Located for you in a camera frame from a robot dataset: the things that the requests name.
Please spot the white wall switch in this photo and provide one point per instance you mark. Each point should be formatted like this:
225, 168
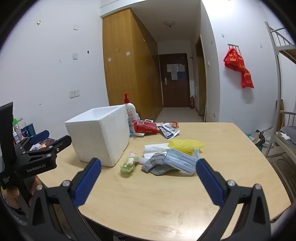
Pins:
75, 56
75, 27

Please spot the bag on floor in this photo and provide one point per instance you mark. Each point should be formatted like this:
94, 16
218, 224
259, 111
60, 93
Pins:
257, 138

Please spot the papers on door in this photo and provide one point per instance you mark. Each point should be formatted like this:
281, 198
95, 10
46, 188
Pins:
175, 70

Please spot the grey sock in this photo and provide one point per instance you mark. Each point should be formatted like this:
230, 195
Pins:
157, 165

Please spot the small white device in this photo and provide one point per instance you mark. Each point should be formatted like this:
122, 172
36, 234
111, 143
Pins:
149, 120

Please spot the wooden wardrobe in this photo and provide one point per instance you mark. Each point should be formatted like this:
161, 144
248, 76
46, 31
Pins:
124, 64

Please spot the white tissue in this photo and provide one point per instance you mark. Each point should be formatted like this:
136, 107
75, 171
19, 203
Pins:
155, 148

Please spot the green cap spray bottle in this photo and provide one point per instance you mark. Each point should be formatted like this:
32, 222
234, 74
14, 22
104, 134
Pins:
16, 129

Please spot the green pink fabric bundle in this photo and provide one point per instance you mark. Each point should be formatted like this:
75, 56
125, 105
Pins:
128, 163

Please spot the red packet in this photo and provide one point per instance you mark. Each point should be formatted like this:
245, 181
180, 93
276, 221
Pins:
145, 127

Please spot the dark brown entry door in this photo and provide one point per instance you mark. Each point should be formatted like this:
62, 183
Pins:
175, 90

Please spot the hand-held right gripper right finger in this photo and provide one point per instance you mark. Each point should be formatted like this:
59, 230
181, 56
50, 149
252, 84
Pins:
209, 183

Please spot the wall hook rack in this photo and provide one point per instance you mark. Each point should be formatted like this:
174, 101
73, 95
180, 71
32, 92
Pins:
233, 45

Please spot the white pump bottle red cap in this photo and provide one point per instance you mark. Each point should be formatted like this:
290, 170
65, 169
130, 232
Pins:
129, 109

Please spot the white foam box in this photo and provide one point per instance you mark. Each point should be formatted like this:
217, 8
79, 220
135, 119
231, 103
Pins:
101, 139

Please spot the orange snack packet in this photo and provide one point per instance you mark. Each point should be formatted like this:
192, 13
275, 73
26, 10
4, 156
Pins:
174, 124

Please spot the light wooden side door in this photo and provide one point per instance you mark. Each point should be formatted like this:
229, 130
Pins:
201, 88

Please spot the ceiling lamp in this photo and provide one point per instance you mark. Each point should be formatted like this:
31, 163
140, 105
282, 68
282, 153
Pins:
169, 22

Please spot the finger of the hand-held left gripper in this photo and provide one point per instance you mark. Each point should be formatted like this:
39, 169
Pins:
61, 142
40, 135

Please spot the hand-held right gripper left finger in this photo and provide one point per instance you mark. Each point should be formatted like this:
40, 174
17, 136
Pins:
89, 183

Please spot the red bags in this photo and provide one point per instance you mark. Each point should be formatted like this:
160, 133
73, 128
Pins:
238, 64

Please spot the red fire extinguisher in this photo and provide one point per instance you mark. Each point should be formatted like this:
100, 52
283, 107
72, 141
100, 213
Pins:
192, 103

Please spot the double white wall outlet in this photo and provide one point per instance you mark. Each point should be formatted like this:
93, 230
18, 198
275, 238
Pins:
74, 93

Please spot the stack of blue face masks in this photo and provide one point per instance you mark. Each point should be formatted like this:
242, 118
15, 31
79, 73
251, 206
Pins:
182, 162

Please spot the dark blue cup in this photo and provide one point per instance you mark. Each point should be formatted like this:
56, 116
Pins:
30, 129

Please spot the yellow foam net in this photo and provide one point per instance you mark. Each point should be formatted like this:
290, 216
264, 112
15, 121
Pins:
185, 144

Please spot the metal bunk bed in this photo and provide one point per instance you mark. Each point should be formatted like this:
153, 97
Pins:
277, 69

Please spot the person's left hand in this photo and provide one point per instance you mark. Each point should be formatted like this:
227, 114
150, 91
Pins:
12, 194

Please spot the wooden board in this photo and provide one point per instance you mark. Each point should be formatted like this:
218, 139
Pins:
281, 115

